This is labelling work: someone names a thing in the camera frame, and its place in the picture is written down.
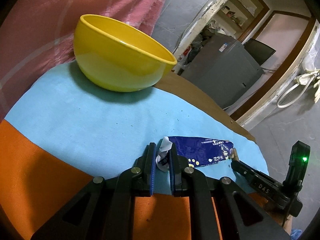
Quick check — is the blue snack wrapper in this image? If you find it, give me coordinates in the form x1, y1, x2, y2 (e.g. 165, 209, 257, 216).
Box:
156, 136, 235, 172

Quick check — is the striped blue orange cloth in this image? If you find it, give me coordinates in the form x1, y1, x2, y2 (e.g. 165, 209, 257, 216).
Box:
1, 62, 267, 239

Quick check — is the grey metal cabinet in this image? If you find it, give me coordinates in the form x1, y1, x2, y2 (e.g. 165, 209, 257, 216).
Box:
181, 34, 264, 108

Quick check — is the black monitor screen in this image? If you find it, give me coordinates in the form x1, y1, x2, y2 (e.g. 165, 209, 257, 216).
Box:
244, 38, 276, 66

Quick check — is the wooden storage shelf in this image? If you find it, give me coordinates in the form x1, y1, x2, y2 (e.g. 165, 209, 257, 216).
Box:
214, 0, 264, 37

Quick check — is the yellow plastic bowl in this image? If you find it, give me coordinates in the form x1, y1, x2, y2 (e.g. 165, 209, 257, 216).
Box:
73, 14, 177, 92

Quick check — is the pink checked cloth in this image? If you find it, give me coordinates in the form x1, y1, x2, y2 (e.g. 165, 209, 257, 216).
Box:
1, 0, 165, 117

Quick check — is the white coiled hose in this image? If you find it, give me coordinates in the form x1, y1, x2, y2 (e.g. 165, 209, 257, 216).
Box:
276, 76, 316, 109

